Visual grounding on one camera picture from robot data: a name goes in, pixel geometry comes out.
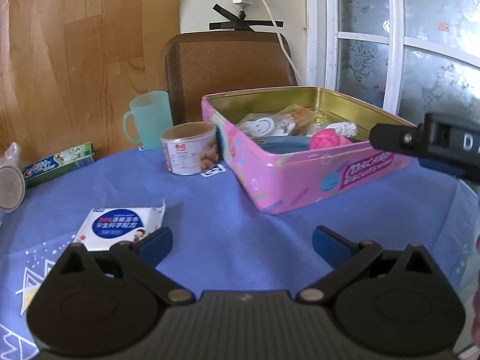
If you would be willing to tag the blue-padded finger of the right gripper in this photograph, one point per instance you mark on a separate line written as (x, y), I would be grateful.
(470, 175)

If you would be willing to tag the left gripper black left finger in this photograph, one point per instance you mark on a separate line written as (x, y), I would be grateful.
(138, 262)

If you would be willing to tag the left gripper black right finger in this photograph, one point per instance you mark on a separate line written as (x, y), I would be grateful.
(348, 259)

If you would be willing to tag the white wet wipes packet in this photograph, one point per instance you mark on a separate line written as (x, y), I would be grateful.
(104, 227)

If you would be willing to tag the smiley face keychain packet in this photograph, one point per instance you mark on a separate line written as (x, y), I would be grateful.
(266, 127)

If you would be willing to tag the blue soft pouch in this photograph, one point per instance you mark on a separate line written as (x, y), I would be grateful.
(281, 145)

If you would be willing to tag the person's hand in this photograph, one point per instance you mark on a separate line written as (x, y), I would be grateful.
(475, 330)

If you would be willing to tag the blue patterned tablecloth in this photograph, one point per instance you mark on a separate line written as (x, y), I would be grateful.
(221, 240)

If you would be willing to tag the white bead bag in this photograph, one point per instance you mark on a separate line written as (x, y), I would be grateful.
(344, 129)

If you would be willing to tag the white framed glass door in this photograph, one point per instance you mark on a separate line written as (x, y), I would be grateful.
(409, 57)

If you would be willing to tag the pink crochet item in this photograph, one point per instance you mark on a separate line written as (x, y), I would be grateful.
(326, 139)

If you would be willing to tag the tin food can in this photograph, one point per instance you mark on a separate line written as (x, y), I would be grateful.
(190, 148)

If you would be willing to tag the pink macaron biscuit tin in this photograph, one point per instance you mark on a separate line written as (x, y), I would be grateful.
(278, 183)

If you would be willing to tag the green toothpaste box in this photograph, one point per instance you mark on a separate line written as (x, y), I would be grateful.
(56, 165)

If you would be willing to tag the orange snack packet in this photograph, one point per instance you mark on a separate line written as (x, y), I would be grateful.
(299, 120)

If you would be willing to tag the teal plastic mug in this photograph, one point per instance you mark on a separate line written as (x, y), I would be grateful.
(152, 116)

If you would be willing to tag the bagged plastic cup stack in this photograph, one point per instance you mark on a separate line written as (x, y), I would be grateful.
(12, 183)

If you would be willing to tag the brown woven chair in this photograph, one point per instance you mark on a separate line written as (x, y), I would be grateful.
(197, 64)

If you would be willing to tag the wood grain wall panel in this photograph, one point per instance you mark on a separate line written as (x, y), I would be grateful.
(69, 69)

